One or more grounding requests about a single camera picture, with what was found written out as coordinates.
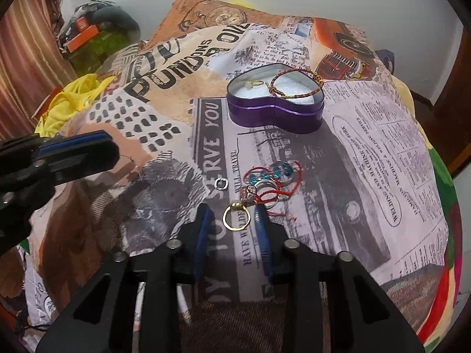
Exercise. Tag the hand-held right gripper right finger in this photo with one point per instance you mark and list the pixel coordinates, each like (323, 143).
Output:
(263, 241)

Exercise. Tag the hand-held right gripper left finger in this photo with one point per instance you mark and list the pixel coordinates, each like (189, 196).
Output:
(200, 237)

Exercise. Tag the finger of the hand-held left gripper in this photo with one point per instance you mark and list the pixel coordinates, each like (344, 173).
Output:
(73, 140)
(86, 160)

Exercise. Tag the purple heart-shaped tin box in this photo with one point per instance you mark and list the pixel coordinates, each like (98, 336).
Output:
(279, 116)

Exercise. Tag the yellow cloth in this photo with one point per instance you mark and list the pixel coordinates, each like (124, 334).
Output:
(70, 106)

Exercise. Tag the striped brown curtain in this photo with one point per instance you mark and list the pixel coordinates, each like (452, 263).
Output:
(22, 62)

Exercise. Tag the newspaper printed blanket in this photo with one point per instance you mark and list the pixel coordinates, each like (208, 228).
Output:
(349, 191)

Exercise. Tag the orange box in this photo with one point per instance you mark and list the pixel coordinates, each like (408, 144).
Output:
(81, 38)

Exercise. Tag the dark bag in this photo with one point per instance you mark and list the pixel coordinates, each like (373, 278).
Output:
(110, 25)

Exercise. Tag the colourful fleece blanket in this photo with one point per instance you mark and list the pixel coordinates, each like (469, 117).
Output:
(447, 191)

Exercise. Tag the dark wooden furniture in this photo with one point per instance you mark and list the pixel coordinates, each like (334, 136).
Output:
(441, 128)

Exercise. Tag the yellow pillow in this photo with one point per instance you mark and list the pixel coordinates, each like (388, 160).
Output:
(241, 2)

